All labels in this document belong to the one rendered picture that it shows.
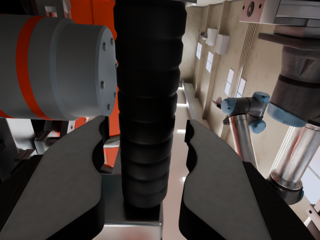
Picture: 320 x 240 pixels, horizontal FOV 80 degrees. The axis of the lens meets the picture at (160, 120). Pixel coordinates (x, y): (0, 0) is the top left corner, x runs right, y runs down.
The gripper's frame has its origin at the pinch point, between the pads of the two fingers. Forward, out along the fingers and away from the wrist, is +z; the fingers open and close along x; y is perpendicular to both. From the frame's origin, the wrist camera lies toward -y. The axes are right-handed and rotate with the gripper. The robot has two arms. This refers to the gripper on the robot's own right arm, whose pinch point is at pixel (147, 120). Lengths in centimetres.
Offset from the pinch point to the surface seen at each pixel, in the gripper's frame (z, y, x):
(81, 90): 10.7, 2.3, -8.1
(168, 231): 337, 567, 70
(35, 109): 10.7, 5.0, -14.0
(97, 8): 63, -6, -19
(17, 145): 14.8, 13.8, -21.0
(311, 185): 251, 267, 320
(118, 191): 0.3, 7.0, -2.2
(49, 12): 42.7, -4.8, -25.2
